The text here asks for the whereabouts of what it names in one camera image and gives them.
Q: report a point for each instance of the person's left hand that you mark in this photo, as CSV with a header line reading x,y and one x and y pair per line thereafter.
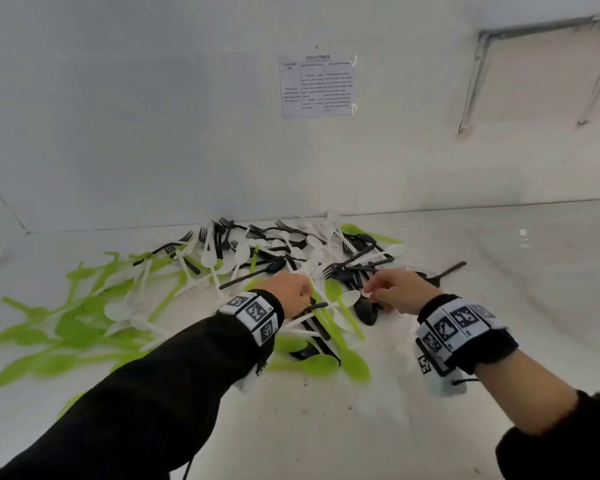
x,y
287,292

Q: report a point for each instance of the person's right hand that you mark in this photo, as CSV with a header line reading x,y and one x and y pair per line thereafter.
x,y
405,292

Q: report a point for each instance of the pile of black plastic forks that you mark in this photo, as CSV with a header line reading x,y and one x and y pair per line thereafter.
x,y
367,312

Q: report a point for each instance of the pile of plastic cutlery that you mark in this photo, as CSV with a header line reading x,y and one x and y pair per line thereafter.
x,y
65,337

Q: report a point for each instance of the person's left forearm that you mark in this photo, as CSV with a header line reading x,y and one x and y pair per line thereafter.
x,y
155,394

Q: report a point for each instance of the black marker left wrist band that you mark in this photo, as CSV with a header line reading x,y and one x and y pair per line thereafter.
x,y
255,312

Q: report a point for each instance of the black marker wrist band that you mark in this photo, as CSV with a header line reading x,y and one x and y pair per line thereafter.
x,y
460,324
255,312

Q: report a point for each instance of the black marker right wrist band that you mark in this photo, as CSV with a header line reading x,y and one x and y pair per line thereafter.
x,y
460,324

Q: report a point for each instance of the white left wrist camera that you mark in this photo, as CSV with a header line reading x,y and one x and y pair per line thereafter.
x,y
247,382

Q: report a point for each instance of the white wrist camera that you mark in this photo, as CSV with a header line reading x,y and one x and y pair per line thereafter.
x,y
442,384
247,382

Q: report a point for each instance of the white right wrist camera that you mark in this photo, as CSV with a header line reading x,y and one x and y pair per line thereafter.
x,y
442,384

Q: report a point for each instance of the printed paper wall notice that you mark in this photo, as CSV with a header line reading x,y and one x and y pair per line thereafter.
x,y
315,89

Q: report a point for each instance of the metal wall bracket frame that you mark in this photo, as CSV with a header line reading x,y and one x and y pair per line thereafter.
x,y
475,79

